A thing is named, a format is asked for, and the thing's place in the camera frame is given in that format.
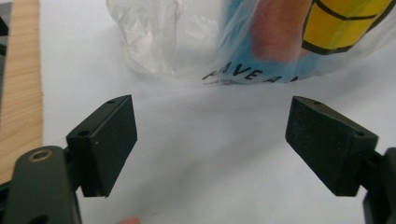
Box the blue snack pouch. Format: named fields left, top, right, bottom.
left=214, top=0, right=318, bottom=80

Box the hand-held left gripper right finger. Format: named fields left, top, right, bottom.
left=285, top=95, right=379, bottom=197

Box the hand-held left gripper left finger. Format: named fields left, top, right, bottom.
left=65, top=94, right=138, bottom=199

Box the clear printed plastic bag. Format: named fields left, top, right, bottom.
left=106, top=0, right=396, bottom=87

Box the pale blue table mat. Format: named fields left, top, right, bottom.
left=38, top=0, right=396, bottom=224

